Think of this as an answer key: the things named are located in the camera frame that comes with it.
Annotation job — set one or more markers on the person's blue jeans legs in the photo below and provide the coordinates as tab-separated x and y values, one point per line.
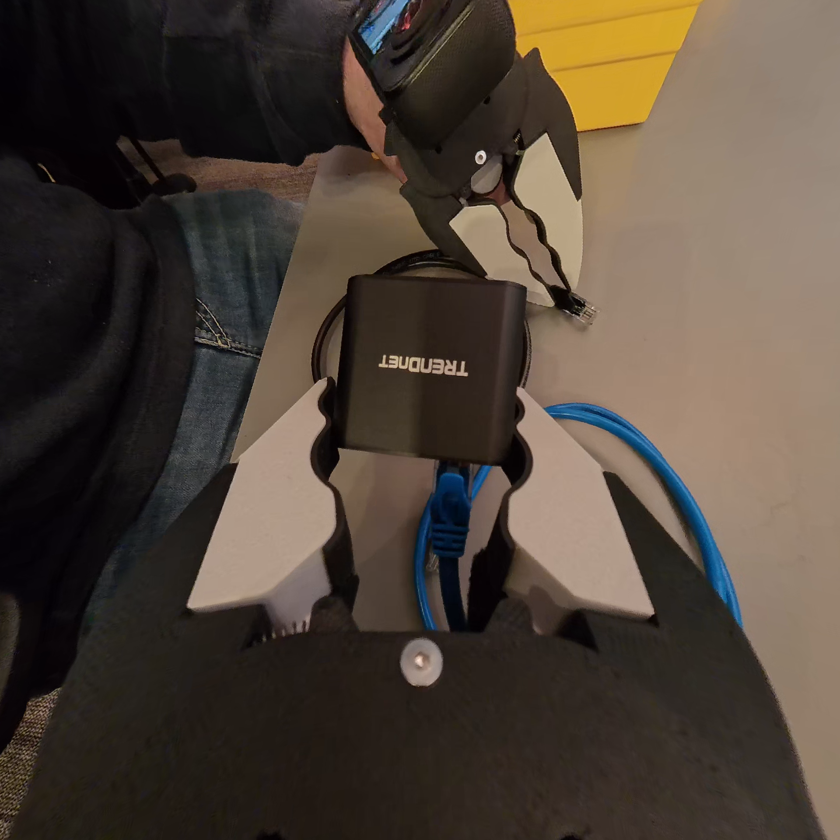
229	275

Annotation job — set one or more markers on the black network switch box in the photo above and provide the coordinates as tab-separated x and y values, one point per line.
426	328

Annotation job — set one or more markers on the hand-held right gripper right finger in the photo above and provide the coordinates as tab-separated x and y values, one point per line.
571	538

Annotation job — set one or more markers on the person's left forearm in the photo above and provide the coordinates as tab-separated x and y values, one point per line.
262	79

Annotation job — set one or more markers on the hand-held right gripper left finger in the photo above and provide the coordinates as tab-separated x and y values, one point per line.
269	525

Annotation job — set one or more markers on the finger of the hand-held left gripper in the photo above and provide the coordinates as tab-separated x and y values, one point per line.
492	243
558	210

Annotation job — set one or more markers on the person's left hand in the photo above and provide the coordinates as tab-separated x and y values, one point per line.
367	118

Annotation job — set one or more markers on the yellow plastic bin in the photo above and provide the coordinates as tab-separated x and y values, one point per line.
604	72

